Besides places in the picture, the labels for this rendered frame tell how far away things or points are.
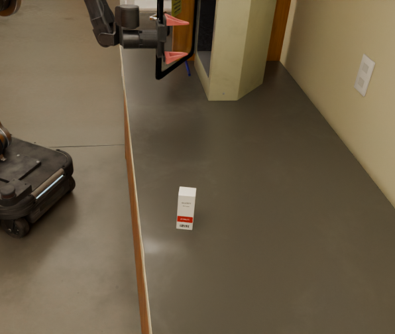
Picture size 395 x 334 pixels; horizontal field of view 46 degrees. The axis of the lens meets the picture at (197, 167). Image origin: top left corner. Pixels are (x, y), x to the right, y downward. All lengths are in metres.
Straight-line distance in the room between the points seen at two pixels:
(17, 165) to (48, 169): 0.16
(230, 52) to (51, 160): 1.33
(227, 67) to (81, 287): 1.22
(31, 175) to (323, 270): 1.76
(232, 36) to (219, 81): 0.17
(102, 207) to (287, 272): 1.71
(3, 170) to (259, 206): 1.63
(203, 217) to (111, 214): 1.46
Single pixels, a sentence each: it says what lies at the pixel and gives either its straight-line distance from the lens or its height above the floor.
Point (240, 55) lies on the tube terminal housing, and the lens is 1.67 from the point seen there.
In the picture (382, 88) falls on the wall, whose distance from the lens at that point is 1.48.
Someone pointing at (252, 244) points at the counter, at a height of 0.94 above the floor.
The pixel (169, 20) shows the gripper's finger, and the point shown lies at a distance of 1.45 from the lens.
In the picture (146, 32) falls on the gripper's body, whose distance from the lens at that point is 1.47.
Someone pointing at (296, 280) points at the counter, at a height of 0.94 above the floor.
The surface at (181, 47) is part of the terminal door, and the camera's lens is 1.84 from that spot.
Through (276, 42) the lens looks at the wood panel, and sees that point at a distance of 2.11.
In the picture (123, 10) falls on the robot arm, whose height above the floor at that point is 1.30.
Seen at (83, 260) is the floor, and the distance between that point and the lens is 2.37.
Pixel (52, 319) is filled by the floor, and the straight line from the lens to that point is 2.18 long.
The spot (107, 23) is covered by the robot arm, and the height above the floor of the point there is 1.25.
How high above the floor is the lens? 1.73
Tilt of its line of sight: 36 degrees down
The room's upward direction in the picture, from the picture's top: 5 degrees clockwise
